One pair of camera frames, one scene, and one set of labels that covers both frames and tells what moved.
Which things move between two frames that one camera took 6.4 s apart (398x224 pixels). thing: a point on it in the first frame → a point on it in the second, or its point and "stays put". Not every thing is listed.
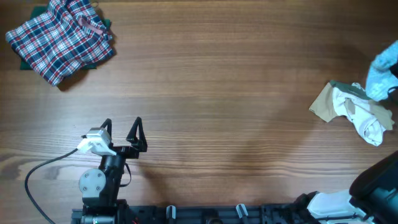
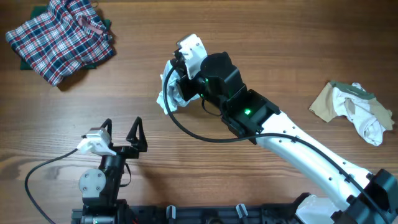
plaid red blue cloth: (71, 36) stays put
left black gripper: (137, 145) stays put
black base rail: (170, 214) stays put
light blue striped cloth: (379, 79) → (176, 99)
